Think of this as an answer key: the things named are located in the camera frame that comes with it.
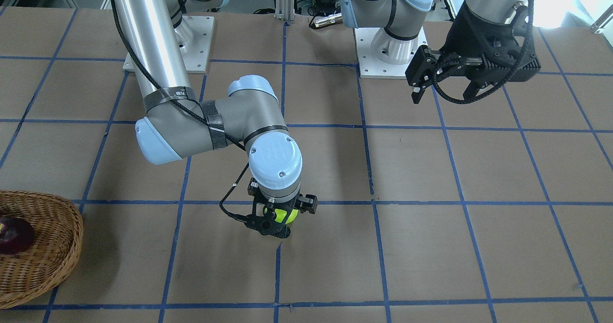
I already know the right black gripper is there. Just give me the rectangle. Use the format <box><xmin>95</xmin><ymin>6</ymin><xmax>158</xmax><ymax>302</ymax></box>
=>
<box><xmin>244</xmin><ymin>179</ymin><xmax>318</xmax><ymax>239</ymax></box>

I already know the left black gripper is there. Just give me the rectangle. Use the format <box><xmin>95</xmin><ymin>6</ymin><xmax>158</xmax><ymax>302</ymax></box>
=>
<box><xmin>405</xmin><ymin>2</ymin><xmax>542</xmax><ymax>104</ymax></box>

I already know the green apple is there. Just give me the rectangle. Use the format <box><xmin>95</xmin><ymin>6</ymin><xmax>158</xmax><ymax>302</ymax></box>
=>
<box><xmin>274</xmin><ymin>209</ymin><xmax>299</xmax><ymax>226</ymax></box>

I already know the dark purple apple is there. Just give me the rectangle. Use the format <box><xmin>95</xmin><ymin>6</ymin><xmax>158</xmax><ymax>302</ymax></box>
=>
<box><xmin>0</xmin><ymin>217</ymin><xmax>35</xmax><ymax>255</ymax></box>

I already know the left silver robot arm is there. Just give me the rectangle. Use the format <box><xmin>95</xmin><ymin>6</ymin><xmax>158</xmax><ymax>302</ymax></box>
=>
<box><xmin>340</xmin><ymin>0</ymin><xmax>542</xmax><ymax>104</ymax></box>

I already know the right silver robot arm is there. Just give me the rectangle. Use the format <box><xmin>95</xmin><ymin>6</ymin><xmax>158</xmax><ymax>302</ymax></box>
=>
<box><xmin>110</xmin><ymin>0</ymin><xmax>318</xmax><ymax>239</ymax></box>

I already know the oval wicker basket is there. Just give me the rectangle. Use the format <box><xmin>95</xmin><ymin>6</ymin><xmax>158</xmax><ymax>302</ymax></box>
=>
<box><xmin>0</xmin><ymin>190</ymin><xmax>84</xmax><ymax>309</ymax></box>

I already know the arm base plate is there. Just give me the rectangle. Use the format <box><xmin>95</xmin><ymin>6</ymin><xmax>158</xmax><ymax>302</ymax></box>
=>
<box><xmin>354</xmin><ymin>28</ymin><xmax>427</xmax><ymax>79</ymax></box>
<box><xmin>174</xmin><ymin>15</ymin><xmax>215</xmax><ymax>74</ymax></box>

